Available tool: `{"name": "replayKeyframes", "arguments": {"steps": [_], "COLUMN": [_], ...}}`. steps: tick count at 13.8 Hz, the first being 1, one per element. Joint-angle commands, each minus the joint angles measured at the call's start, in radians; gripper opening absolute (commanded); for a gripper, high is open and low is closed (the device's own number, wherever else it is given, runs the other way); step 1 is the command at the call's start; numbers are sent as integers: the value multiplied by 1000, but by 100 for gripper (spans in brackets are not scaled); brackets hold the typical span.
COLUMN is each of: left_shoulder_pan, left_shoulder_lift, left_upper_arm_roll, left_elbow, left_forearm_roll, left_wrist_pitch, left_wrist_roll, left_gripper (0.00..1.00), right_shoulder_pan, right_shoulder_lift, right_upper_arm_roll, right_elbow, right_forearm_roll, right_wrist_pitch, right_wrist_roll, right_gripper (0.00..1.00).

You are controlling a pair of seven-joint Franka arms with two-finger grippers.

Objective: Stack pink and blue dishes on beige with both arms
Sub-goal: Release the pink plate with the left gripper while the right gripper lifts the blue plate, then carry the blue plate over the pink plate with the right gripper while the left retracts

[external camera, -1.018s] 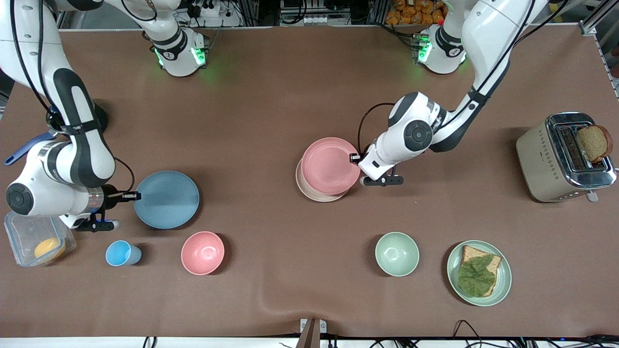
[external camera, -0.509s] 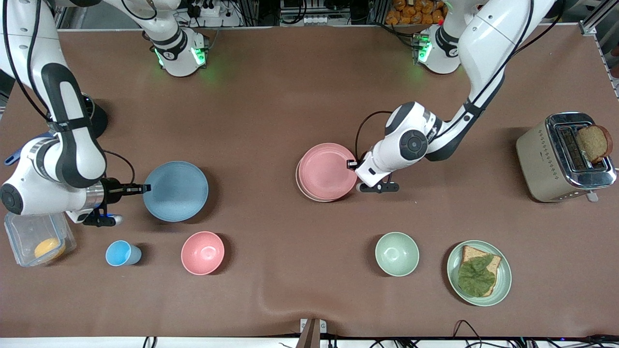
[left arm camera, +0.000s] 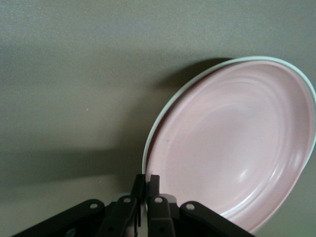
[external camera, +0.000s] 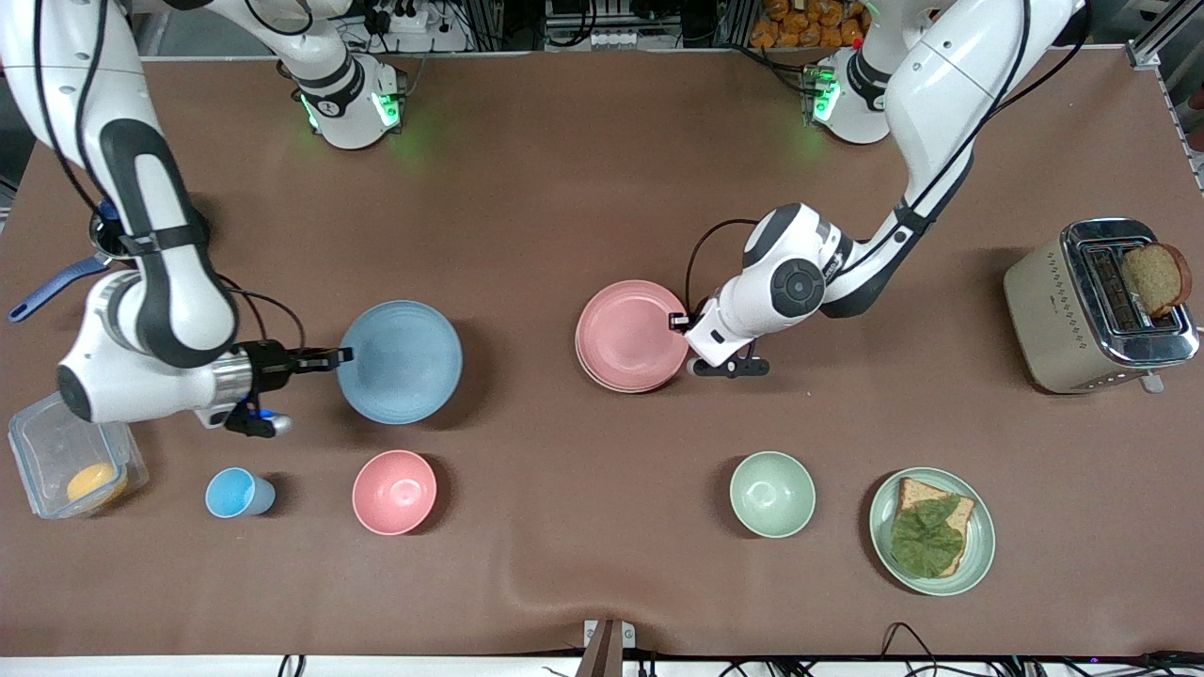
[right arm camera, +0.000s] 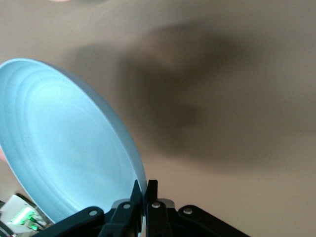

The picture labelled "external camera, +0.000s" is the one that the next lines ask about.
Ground pink plate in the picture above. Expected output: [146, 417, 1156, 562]
[576, 280, 692, 391]

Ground blue plate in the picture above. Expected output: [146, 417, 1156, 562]
[336, 300, 464, 425]

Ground blue cup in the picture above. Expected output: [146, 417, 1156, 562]
[205, 467, 277, 519]

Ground pink bowl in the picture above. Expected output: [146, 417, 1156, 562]
[352, 449, 438, 537]

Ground green bowl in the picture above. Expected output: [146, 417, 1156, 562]
[730, 451, 816, 539]

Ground glass lid with blue knob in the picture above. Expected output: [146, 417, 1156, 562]
[89, 197, 128, 260]

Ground clear plastic container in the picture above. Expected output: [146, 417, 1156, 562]
[8, 390, 150, 521]

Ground bread slice under lettuce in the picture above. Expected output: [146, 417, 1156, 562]
[894, 478, 976, 577]

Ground orange packaged snacks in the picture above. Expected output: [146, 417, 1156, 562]
[750, 0, 868, 50]

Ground green lettuce leaf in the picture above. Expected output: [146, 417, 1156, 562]
[890, 496, 967, 578]

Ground white power strip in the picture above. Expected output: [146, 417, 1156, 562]
[362, 0, 432, 35]

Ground beige and chrome toaster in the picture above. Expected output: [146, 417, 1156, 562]
[1003, 218, 1201, 396]

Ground green plate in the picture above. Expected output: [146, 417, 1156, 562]
[869, 467, 996, 597]

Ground toast slice in toaster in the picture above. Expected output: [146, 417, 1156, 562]
[1118, 243, 1194, 319]

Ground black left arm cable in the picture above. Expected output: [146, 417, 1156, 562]
[685, 0, 1036, 318]

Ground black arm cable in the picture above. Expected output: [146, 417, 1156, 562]
[685, 0, 1036, 318]
[28, 0, 307, 349]

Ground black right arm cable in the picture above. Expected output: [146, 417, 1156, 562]
[28, 0, 307, 349]

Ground black pot with blue handle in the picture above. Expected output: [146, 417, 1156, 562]
[8, 202, 128, 323]

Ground metal table edge bracket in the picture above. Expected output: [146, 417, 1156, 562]
[583, 619, 637, 677]

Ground aluminium frame rail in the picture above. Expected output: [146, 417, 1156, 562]
[1152, 56, 1204, 194]

